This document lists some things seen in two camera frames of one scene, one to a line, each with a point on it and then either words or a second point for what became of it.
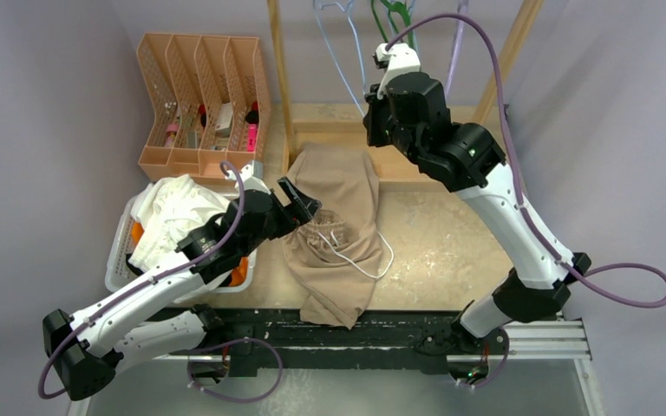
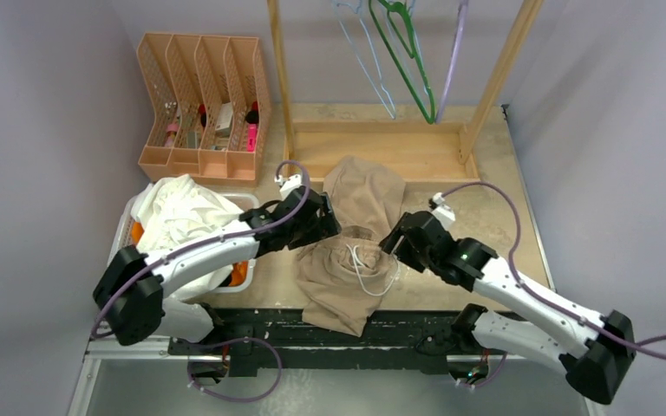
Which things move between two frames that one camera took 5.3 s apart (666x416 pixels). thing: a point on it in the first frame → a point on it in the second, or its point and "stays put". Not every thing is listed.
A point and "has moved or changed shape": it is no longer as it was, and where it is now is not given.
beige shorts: (335, 255) has moved or changed shape
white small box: (225, 120) stays put
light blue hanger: (411, 23) stays put
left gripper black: (302, 206) → (324, 227)
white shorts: (166, 211) stays put
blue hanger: (356, 46) → (349, 15)
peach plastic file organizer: (212, 105) stays put
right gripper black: (379, 105) → (391, 243)
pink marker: (251, 137) stays put
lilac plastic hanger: (460, 7) stays put
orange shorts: (137, 234) stays put
